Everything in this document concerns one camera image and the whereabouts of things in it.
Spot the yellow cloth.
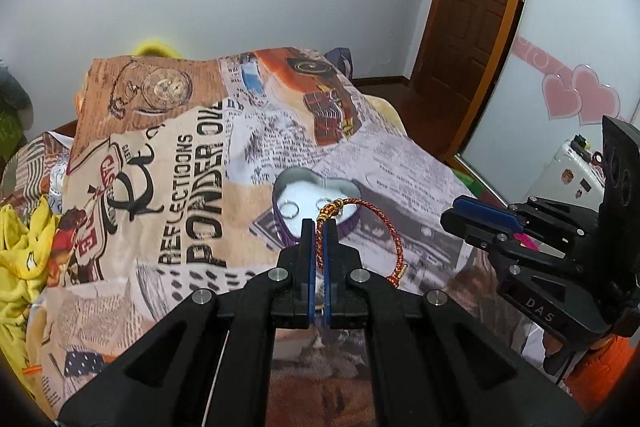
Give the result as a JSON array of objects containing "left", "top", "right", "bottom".
[{"left": 0, "top": 194, "right": 63, "bottom": 400}]

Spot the orange cloth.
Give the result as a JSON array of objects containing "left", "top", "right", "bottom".
[{"left": 564, "top": 334, "right": 640, "bottom": 414}]

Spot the heart-shaped purple tin box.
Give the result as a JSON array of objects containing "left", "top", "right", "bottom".
[{"left": 272, "top": 166, "right": 364, "bottom": 241}]

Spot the white suitcase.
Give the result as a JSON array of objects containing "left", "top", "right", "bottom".
[{"left": 524, "top": 134, "right": 607, "bottom": 208}]

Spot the green cloth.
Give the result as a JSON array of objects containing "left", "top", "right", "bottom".
[{"left": 0, "top": 61, "right": 31, "bottom": 165}]

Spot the brown wooden door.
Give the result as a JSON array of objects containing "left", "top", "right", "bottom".
[{"left": 410, "top": 0, "right": 533, "bottom": 118}]

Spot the red and gold braided bracelet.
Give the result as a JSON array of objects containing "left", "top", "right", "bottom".
[{"left": 315, "top": 198, "right": 409, "bottom": 291}]

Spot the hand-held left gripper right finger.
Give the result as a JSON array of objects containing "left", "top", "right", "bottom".
[{"left": 323, "top": 222, "right": 587, "bottom": 427}]

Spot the blue bag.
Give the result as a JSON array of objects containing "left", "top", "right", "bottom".
[{"left": 324, "top": 48, "right": 357, "bottom": 80}]

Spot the printed blanket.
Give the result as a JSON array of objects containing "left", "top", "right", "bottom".
[{"left": 0, "top": 46, "right": 551, "bottom": 427}]

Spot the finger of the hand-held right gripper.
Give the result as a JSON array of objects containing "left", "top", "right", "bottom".
[
  {"left": 452, "top": 195, "right": 599, "bottom": 242},
  {"left": 440, "top": 209, "right": 612, "bottom": 349}
]

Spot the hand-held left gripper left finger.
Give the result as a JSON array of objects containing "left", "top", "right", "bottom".
[{"left": 57, "top": 218, "right": 317, "bottom": 427}]

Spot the pink heart wall sticker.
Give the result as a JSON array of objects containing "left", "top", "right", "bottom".
[{"left": 542, "top": 64, "right": 622, "bottom": 126}]

